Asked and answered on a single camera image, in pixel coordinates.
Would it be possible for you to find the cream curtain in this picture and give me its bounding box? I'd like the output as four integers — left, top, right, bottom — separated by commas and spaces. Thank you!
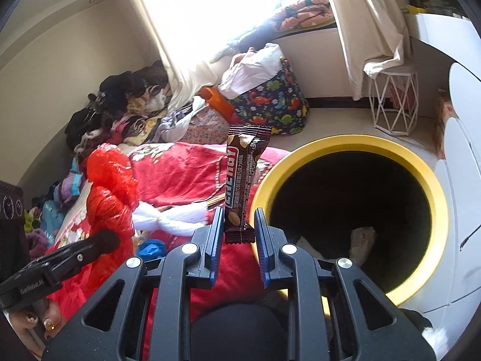
118, 0, 219, 111
323, 0, 408, 100

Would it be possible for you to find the pink floral fabric bag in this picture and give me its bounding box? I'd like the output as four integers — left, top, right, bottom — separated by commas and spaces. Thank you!
180, 105, 231, 145

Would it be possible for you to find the yellow rimmed trash bin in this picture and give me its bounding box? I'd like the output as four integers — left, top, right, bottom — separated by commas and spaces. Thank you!
250, 134, 449, 318

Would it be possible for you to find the person's left hand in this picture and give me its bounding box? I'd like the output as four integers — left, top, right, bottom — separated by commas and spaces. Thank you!
11, 300, 63, 359

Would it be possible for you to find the camouflage bag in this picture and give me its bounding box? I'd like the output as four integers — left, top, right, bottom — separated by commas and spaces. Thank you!
408, 0, 467, 17

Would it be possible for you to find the blue plastic bag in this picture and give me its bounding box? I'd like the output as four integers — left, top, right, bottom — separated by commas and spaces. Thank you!
136, 238, 166, 261

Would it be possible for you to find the white foam fruit net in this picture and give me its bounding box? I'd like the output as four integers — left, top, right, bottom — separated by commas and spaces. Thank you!
132, 201, 211, 236

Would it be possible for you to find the white window seat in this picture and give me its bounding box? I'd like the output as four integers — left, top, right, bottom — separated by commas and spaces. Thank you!
272, 23, 361, 102

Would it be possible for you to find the pink patterned blanket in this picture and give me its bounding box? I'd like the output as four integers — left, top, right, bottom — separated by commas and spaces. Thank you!
272, 0, 335, 31

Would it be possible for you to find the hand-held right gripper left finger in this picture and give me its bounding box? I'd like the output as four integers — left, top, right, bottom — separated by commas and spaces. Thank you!
41, 207, 225, 361

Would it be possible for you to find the white desk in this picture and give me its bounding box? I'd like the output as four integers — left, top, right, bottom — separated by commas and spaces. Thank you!
408, 13, 481, 66

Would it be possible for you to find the orange printed carton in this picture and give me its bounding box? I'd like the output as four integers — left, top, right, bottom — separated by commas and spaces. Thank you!
434, 88, 461, 159

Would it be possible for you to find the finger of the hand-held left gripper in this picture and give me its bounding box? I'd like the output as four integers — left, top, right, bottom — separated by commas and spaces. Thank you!
47, 229, 121, 283

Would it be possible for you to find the light blue cloth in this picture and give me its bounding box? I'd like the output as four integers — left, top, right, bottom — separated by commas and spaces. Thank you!
39, 199, 64, 241

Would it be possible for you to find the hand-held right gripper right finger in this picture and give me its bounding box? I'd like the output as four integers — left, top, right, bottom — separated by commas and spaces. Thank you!
253, 207, 437, 361

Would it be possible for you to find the dark jacket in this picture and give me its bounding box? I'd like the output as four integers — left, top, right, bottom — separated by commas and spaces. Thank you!
210, 23, 279, 64

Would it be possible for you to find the black cable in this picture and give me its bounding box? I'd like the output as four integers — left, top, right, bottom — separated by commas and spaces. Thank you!
460, 211, 481, 251

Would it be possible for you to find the pink box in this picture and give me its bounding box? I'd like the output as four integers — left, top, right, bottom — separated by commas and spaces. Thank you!
391, 85, 418, 108

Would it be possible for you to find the white orange crumpled wrapper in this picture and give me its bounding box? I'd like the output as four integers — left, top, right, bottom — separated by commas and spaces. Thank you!
349, 227, 377, 264

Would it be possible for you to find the red plastic bag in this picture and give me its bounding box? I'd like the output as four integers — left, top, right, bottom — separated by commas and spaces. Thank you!
49, 143, 140, 309

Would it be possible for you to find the dinosaur print fabric basket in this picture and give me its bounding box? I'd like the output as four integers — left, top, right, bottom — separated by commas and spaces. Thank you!
229, 57, 311, 136

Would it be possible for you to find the purple striped cloth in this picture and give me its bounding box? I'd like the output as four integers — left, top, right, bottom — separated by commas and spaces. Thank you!
53, 171, 87, 207

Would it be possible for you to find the white wire stool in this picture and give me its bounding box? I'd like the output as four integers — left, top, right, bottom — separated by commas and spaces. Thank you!
366, 64, 419, 137

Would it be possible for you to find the red floral blanket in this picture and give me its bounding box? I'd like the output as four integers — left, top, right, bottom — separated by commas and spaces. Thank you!
49, 141, 294, 361

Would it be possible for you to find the white cloth bundle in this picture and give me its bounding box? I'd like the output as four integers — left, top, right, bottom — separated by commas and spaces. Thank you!
218, 43, 282, 100

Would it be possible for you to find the pile of clothes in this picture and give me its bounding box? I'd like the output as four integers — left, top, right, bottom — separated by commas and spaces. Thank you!
64, 60, 196, 155

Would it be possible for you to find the white drawer chest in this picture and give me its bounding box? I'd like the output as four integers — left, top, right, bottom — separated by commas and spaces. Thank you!
409, 62, 481, 350

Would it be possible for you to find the orange bag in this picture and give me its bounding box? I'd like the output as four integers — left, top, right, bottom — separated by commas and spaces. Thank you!
199, 86, 235, 121

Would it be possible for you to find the brown candy bar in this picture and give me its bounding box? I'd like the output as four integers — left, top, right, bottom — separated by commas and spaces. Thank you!
224, 124, 272, 245

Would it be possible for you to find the pale green cloth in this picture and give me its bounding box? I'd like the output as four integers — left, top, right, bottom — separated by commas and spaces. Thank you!
210, 45, 235, 64

